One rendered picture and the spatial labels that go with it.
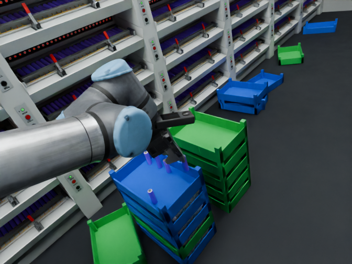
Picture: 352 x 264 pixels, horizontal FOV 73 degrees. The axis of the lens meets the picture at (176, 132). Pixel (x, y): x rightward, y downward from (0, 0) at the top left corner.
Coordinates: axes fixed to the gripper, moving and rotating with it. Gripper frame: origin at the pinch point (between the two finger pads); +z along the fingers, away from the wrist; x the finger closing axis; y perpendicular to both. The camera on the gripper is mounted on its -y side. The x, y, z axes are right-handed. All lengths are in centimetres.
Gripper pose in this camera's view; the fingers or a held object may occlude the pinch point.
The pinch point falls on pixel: (183, 156)
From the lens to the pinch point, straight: 78.1
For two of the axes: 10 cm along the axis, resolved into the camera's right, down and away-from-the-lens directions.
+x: 2.9, 5.1, -8.1
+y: -8.4, 5.4, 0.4
